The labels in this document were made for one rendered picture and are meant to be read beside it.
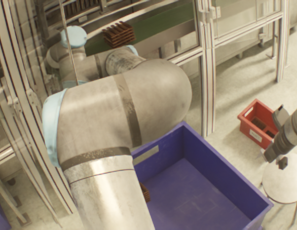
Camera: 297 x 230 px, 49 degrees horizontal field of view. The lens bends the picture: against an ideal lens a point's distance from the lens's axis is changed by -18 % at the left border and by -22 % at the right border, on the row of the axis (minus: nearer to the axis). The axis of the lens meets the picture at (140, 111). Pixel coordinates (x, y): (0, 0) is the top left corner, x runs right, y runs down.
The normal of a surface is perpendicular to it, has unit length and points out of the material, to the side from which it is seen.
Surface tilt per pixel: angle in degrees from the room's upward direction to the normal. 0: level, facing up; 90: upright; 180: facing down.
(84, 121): 32
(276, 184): 0
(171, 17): 2
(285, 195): 0
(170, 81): 41
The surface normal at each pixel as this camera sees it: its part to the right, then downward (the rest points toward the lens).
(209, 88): 0.55, 0.54
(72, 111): 0.01, -0.39
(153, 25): -0.14, -0.69
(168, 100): 0.64, -0.09
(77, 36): 0.47, -0.37
